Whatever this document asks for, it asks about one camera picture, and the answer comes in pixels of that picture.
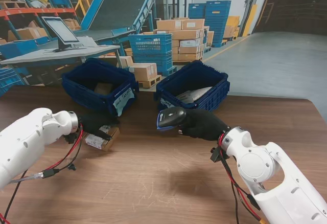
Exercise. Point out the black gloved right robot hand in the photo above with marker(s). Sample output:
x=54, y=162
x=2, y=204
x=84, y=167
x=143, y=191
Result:
x=204, y=125

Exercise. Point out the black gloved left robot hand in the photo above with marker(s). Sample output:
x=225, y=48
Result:
x=94, y=124

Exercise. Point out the brown cardboard parcel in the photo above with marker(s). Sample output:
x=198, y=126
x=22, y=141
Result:
x=112, y=137

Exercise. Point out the white padded mailer bag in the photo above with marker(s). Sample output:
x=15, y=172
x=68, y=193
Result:
x=196, y=93

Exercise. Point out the black and blue barcode scanner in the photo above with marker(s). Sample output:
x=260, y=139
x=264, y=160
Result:
x=169, y=117

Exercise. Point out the small cardboard box with label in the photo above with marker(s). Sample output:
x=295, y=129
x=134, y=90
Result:
x=103, y=88

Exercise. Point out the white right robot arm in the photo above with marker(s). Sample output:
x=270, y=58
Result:
x=276, y=178

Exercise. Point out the blue ribbed plastic bin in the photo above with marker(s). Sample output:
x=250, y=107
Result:
x=212, y=101

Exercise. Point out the blue bin boxed parcels label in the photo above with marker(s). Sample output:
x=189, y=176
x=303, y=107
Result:
x=81, y=91

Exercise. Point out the handwritten boxed parcels paper label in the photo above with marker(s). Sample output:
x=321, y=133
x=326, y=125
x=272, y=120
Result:
x=122, y=101

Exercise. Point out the crumpled handwritten paper label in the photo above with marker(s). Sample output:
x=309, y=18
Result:
x=167, y=103

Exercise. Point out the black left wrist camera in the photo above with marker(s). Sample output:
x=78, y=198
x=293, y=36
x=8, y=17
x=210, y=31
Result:
x=70, y=138

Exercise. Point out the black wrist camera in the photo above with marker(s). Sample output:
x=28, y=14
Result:
x=70, y=138
x=215, y=154

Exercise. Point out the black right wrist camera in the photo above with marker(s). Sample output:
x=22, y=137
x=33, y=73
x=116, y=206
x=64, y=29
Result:
x=215, y=154

